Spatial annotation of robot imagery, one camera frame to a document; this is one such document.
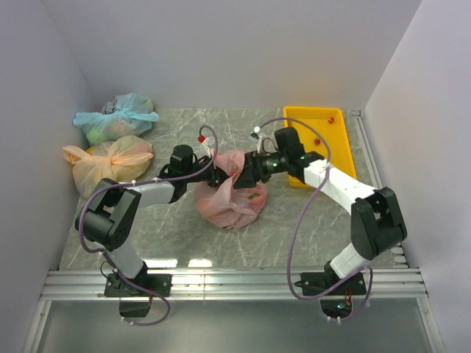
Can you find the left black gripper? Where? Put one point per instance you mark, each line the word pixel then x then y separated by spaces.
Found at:
pixel 217 176

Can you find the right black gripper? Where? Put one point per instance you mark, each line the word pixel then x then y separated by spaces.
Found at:
pixel 247 178

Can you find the pink plastic bag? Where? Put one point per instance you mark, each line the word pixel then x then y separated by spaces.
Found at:
pixel 225 206

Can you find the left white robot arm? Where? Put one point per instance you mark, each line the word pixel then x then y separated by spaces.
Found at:
pixel 106 219

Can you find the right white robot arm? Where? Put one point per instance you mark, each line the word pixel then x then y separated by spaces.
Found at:
pixel 376 220

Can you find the orange tied plastic bag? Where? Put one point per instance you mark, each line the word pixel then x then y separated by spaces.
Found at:
pixel 123 160

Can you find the blue tied plastic bag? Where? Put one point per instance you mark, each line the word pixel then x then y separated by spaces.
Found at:
pixel 130 114

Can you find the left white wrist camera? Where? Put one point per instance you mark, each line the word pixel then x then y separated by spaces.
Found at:
pixel 207 146

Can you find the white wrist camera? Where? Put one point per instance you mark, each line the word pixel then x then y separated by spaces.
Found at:
pixel 207 146
pixel 257 136

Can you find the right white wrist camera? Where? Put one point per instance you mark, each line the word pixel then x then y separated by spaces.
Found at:
pixel 257 136

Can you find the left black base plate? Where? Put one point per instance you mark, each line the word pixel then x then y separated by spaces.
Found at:
pixel 142 285

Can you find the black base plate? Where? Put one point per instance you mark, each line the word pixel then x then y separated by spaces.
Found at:
pixel 142 285
pixel 314 283

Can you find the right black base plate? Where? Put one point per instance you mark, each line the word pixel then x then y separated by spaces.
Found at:
pixel 314 283

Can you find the aluminium front rail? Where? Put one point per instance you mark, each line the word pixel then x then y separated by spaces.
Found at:
pixel 207 284

